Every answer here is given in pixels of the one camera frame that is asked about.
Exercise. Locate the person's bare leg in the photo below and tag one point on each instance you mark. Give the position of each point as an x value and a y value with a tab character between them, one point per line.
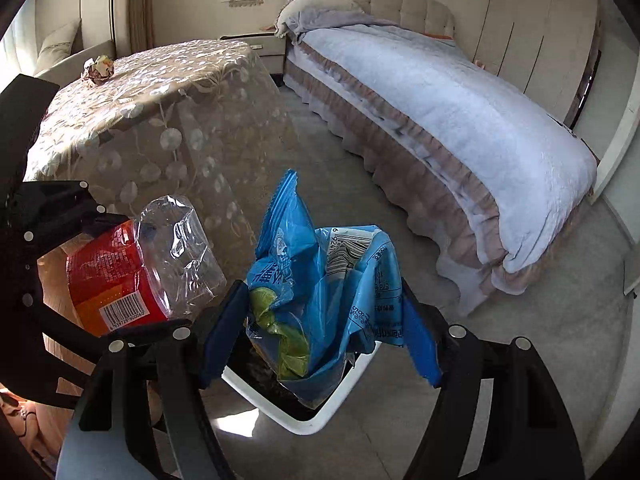
52	285

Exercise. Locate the beige upholstered bed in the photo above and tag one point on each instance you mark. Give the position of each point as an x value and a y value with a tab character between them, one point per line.
390	0

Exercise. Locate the clear plastic wrapper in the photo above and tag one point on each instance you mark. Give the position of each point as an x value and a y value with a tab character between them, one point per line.
185	255

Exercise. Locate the blue snack bag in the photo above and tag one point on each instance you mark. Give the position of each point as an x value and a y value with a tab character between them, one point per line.
300	260

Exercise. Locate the white door frame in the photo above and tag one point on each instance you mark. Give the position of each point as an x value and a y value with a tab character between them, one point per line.
620	135

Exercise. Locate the orange cloth on bed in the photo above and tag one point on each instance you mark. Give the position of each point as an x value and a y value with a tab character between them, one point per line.
440	35

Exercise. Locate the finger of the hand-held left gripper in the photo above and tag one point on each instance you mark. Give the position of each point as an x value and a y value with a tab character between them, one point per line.
25	125
55	210

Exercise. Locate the beige cushion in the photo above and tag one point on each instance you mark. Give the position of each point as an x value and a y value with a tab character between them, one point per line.
57	45

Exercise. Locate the beige wardrobe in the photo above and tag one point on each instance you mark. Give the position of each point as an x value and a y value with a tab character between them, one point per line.
525	35

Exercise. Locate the light blue quilt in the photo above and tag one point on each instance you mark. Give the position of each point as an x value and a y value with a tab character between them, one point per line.
450	110

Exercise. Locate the floral patterned clothing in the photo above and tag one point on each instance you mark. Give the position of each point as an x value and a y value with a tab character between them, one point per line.
15	420

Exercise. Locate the orange item on nightstand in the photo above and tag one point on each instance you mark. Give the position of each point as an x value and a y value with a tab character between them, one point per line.
268	27

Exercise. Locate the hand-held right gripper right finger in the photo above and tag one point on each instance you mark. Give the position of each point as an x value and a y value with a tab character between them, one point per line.
420	345

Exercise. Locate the crumpled silver wrapper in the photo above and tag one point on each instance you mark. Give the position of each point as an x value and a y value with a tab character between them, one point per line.
98	69

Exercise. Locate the beige nightstand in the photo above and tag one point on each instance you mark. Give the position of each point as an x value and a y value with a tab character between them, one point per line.
267	55

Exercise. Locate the beige embroidered tablecloth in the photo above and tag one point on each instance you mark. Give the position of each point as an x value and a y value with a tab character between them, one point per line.
175	110

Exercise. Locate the white trash bin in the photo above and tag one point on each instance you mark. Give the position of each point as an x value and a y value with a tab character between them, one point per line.
300	422

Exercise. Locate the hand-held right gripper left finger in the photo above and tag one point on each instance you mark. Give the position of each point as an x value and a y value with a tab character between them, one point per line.
222	330

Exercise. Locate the grey pillow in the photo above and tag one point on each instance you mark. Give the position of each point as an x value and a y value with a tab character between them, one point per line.
315	12

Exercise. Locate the red plastic cup wrapper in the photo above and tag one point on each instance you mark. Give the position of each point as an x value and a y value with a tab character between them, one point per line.
110	280

